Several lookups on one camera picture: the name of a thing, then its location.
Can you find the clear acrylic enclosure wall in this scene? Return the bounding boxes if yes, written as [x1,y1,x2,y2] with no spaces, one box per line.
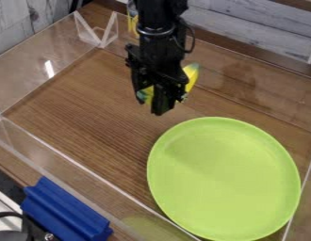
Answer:
[0,4,311,241]

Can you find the yellow toy banana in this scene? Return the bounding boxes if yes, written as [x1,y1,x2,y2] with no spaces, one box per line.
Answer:
[138,63,200,104]

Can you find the yellow labelled tin can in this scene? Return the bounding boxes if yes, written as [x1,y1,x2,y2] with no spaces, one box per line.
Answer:
[127,6,140,38]

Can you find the blue plastic block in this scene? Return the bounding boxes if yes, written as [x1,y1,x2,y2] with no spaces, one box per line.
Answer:
[21,177,114,241]

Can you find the lime green plate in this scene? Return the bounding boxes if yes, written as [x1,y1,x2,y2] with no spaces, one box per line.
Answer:
[147,117,300,241]

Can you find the clear acrylic triangle bracket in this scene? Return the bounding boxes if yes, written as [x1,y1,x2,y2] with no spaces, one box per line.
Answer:
[75,11,119,49]

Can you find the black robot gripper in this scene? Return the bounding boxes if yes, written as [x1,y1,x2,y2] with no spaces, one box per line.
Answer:
[126,29,188,116]

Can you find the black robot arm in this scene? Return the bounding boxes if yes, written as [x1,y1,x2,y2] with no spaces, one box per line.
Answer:
[126,0,194,116]

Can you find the black cable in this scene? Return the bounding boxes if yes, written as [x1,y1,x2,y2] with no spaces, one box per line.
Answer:
[0,211,33,241]

